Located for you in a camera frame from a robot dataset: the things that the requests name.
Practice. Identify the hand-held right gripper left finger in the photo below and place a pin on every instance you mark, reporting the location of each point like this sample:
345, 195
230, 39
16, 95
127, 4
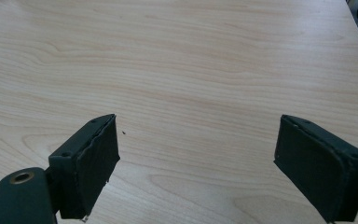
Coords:
85, 168

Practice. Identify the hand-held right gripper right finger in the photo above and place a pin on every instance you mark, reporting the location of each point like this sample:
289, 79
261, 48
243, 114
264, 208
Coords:
320, 174

